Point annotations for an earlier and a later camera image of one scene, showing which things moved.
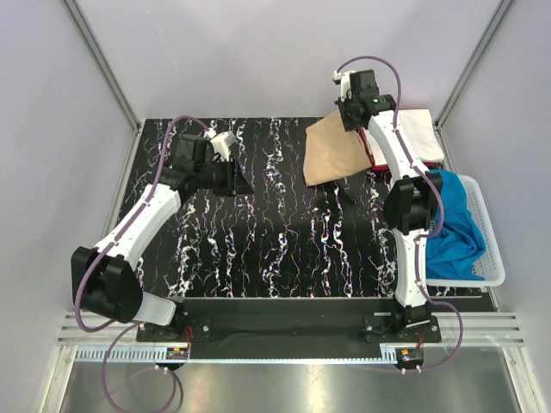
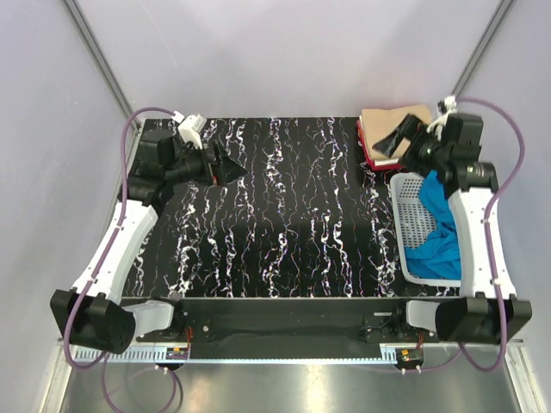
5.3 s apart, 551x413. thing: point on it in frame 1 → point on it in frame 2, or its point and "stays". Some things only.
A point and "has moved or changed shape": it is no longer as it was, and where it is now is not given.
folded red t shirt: (385, 167) stays
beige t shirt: (332, 152) has moved or changed shape
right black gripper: (349, 126) → (409, 127)
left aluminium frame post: (96, 47) stays
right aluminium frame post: (442, 115) stays
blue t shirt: (455, 252) stays
